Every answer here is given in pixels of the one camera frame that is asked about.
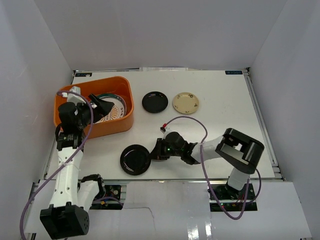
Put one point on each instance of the black plate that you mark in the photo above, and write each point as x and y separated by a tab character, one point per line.
155	102
135	160

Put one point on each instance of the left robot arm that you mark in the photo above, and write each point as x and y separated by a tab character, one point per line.
68	212

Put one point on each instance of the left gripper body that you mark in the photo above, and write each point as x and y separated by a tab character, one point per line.
92	110

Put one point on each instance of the black plate front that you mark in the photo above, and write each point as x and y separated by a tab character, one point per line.
135	160

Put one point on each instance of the orange sunburst plate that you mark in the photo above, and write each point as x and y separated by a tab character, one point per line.
115	111

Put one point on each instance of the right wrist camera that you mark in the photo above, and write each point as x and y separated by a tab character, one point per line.
165	130

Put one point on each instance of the green rimmed white plate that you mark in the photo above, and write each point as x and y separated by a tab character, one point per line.
121	98

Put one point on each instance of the beige patterned plate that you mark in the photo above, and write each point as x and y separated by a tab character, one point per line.
186	103

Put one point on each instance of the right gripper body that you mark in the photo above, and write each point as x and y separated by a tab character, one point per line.
165	150

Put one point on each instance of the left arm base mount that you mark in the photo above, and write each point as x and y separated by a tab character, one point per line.
113	191

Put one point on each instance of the orange plastic bin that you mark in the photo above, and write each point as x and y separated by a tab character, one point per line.
117	85

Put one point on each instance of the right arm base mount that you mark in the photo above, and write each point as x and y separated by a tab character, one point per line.
230	200

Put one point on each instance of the black plate rear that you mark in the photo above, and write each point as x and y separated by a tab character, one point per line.
155	102

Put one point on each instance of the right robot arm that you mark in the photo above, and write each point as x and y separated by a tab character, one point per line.
238	149

